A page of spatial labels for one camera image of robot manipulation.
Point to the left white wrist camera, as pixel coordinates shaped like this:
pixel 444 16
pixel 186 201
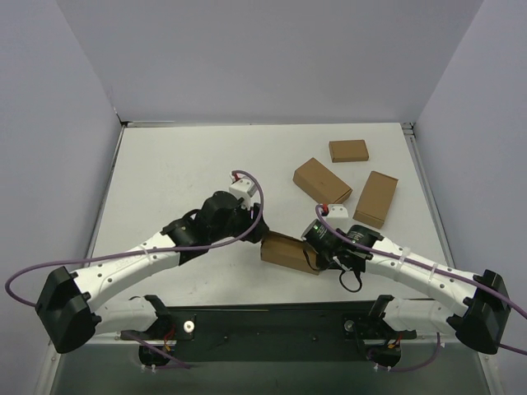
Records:
pixel 242 188

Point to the folded box far back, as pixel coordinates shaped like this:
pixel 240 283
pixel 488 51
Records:
pixel 348 151

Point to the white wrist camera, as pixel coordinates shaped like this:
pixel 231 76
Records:
pixel 335 215
pixel 242 188

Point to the folded box right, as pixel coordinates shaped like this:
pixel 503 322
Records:
pixel 375 200

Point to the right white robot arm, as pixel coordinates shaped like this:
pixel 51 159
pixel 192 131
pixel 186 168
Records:
pixel 465 305

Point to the folded box middle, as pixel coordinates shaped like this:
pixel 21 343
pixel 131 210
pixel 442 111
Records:
pixel 320 183

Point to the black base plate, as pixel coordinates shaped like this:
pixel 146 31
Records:
pixel 309 332

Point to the folded box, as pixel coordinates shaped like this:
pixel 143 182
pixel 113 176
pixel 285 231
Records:
pixel 348 151
pixel 375 200
pixel 320 183

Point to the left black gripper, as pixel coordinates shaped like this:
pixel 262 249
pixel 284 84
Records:
pixel 255 230

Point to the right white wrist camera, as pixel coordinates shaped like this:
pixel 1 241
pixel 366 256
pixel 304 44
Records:
pixel 335 215

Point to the brown paper box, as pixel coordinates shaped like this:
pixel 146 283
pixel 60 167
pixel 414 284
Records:
pixel 285 251

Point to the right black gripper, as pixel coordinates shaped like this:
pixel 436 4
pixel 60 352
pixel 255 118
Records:
pixel 314 253

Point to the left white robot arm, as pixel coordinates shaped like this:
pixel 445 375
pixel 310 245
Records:
pixel 75 306

